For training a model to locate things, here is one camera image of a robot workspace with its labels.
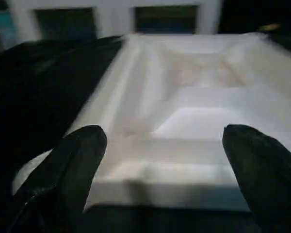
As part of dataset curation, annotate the white plastic table top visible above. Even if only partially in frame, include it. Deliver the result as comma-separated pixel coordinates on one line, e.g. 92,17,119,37
12,33,291,214

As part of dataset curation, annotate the black table mat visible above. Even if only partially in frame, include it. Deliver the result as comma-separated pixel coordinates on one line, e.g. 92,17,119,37
0,35,291,233

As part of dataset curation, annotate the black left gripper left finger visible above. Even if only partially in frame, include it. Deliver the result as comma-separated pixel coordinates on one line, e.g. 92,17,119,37
4,125,108,233

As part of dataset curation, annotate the white cabinet with glass doors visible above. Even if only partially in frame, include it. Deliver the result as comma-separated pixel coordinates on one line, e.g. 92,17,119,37
4,0,224,42

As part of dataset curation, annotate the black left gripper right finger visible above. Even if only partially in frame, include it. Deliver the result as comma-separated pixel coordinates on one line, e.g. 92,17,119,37
222,123,291,233

